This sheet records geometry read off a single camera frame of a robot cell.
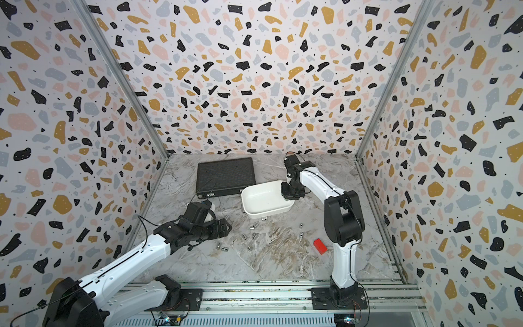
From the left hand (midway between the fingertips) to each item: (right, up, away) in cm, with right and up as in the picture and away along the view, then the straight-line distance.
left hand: (226, 228), depth 81 cm
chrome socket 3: (+10, -6, +8) cm, 14 cm away
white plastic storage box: (+14, +9, +24) cm, 29 cm away
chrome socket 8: (+31, -2, +11) cm, 33 cm away
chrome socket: (-2, -9, +4) cm, 11 cm away
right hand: (+24, +11, +13) cm, 30 cm away
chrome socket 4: (+9, -9, +4) cm, 13 cm away
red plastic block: (+38, -8, +4) cm, 39 cm away
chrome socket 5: (+11, -1, +11) cm, 15 cm away
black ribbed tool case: (-6, +20, +19) cm, 29 cm away
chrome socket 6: (+14, +1, +13) cm, 20 cm away
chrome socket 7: (+31, -5, +8) cm, 32 cm away
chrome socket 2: (+6, -6, +8) cm, 12 cm away
